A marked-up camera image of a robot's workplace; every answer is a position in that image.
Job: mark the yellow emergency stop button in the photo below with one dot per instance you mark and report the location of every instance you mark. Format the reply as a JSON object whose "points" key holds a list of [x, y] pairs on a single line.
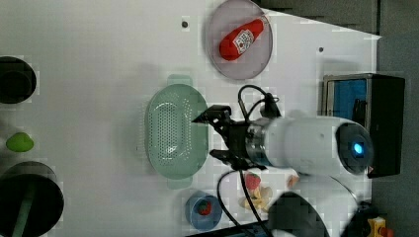
{"points": [[379, 228]]}

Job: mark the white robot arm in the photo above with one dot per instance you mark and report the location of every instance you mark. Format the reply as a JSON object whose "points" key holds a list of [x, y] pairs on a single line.
{"points": [[329, 154]]}

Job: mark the green plastic strainer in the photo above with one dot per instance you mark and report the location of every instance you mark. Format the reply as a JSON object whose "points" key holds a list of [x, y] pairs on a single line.
{"points": [[176, 148]]}

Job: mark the blue plastic cup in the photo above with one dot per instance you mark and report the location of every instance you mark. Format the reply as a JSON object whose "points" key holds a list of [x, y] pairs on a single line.
{"points": [[203, 223]]}

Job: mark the red plush ketchup bottle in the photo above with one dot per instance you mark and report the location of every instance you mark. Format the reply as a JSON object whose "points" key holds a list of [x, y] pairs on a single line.
{"points": [[234, 44]]}

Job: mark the grey round plate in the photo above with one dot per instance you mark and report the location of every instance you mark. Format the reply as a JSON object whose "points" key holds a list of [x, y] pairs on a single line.
{"points": [[227, 17]]}

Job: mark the plush orange half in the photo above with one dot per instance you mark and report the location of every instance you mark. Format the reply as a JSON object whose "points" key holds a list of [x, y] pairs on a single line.
{"points": [[292, 180]]}

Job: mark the plush peeled banana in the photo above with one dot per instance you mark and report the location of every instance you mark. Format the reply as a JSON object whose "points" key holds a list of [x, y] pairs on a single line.
{"points": [[261, 198]]}

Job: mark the black round bowl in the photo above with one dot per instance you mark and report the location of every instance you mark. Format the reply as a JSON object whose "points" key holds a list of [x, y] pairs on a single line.
{"points": [[18, 80], [31, 202]]}

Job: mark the black round bowl lower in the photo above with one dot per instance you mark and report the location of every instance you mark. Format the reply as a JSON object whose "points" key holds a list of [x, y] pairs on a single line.
{"points": [[31, 202]]}

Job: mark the plush strawberry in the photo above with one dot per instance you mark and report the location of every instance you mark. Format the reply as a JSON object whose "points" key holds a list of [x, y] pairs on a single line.
{"points": [[252, 181]]}

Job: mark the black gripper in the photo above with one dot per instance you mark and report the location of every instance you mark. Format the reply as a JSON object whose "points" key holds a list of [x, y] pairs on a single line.
{"points": [[233, 134]]}

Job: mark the small strawberry in cup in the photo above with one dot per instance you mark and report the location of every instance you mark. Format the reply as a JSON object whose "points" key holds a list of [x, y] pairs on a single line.
{"points": [[204, 208]]}

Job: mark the blue table frame rail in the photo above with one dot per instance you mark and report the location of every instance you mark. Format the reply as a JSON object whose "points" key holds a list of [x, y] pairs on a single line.
{"points": [[247, 230]]}

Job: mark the green plush pear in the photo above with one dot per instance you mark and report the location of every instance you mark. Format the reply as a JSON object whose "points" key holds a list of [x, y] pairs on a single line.
{"points": [[20, 142]]}

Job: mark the black round bowl upper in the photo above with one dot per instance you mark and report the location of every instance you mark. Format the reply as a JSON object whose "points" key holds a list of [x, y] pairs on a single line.
{"points": [[18, 80]]}

